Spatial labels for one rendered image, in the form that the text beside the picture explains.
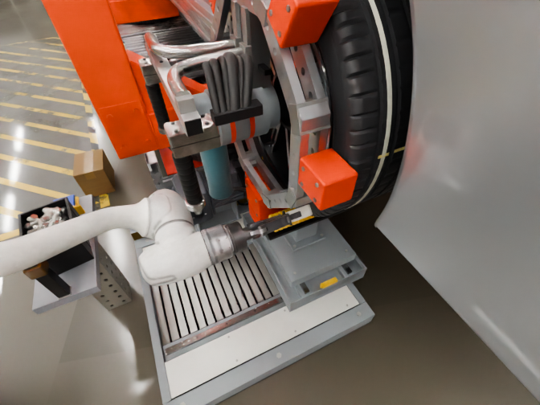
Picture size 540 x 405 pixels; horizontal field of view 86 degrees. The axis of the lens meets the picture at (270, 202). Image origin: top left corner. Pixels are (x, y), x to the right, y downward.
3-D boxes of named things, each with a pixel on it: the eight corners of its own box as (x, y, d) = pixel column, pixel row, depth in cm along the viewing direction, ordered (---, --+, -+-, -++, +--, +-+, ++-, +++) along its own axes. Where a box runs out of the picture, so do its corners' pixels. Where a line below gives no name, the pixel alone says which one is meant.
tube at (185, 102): (282, 92, 54) (284, 28, 47) (181, 116, 49) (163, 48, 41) (247, 59, 66) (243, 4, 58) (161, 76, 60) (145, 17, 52)
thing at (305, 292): (362, 278, 126) (367, 266, 119) (289, 313, 116) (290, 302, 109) (305, 202, 157) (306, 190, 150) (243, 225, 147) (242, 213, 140)
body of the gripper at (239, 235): (230, 251, 77) (262, 239, 80) (235, 255, 69) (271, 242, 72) (221, 224, 77) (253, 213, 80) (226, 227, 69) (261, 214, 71)
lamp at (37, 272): (49, 275, 74) (39, 267, 72) (31, 280, 73) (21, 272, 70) (50, 263, 77) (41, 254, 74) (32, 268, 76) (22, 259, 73)
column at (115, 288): (132, 300, 129) (87, 247, 99) (108, 310, 126) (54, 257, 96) (128, 282, 135) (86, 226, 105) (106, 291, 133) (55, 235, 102)
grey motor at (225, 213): (272, 220, 150) (272, 168, 124) (193, 249, 138) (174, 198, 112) (259, 198, 161) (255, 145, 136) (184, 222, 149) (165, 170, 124)
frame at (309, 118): (312, 239, 80) (349, 9, 40) (292, 248, 78) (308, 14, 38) (241, 138, 114) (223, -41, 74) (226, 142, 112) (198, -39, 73)
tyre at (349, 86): (355, 221, 105) (537, 87, 45) (298, 244, 98) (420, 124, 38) (281, 84, 124) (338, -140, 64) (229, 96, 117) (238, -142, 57)
